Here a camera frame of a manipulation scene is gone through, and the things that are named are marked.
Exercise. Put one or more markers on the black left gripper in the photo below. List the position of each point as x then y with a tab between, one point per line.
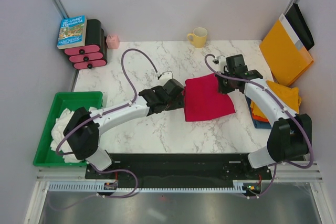
178	104

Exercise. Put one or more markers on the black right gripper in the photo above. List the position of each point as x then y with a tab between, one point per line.
222	88

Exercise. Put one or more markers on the crimson red t-shirt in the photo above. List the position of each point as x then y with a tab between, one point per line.
203	102

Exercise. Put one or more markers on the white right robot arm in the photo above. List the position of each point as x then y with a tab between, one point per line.
291	132

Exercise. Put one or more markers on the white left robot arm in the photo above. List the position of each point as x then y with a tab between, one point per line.
147	102

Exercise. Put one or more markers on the folded blue t-shirt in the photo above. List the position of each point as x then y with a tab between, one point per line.
257	124

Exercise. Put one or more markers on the yellow ceramic mug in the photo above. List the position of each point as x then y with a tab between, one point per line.
198	37

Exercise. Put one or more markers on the folded mustard yellow t-shirt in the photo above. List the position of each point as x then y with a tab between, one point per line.
290	96

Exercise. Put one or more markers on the orange padded envelope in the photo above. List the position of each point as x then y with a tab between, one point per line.
285	53

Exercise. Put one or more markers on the small pink box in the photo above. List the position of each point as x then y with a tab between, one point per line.
112	41

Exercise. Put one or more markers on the black pink drawer organizer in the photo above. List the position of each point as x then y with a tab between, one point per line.
94	53

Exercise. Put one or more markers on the black folder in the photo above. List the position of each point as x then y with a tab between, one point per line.
295	18

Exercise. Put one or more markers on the white crumpled t-shirt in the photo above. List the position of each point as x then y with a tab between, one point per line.
59	127

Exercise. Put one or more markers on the blue treehouse paperback book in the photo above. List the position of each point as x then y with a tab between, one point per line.
72	32

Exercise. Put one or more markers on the green plastic tray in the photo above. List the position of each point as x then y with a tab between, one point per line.
45	157

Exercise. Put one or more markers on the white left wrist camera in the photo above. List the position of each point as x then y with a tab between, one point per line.
165	76

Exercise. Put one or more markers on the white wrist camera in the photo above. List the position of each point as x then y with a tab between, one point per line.
219	60
165	76

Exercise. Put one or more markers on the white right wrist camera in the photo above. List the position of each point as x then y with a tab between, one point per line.
219	60

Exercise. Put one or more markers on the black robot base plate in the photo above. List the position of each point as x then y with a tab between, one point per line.
181	170

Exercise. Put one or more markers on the aluminium frame rail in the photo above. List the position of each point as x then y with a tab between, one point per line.
285	174

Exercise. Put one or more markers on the white slotted cable duct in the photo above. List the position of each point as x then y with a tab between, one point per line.
111	187

